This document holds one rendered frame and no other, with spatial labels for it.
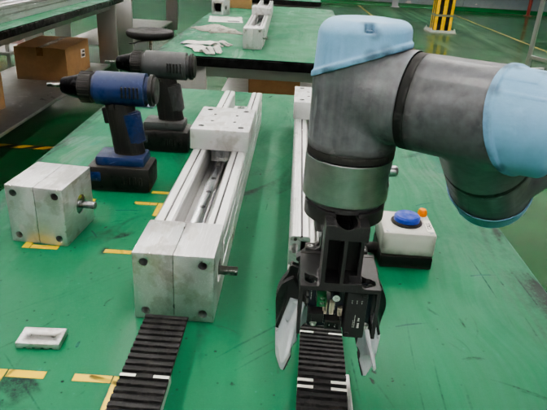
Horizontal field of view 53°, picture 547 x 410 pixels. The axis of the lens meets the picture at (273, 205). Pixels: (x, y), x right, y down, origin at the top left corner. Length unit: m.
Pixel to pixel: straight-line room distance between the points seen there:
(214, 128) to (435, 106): 0.69
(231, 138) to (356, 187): 0.60
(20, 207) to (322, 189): 0.56
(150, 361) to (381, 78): 0.37
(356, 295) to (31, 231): 0.58
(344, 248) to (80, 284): 0.45
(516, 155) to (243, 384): 0.38
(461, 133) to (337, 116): 0.10
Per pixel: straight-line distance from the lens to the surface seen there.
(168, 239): 0.71
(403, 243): 0.86
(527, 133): 0.40
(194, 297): 0.70
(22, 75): 4.68
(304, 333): 0.68
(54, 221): 0.90
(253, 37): 2.70
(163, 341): 0.64
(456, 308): 0.81
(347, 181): 0.45
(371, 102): 0.43
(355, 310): 0.50
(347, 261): 0.50
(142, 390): 0.59
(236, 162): 0.99
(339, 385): 0.60
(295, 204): 0.84
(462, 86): 0.41
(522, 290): 0.90
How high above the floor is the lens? 1.21
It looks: 25 degrees down
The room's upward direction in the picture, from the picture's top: 4 degrees clockwise
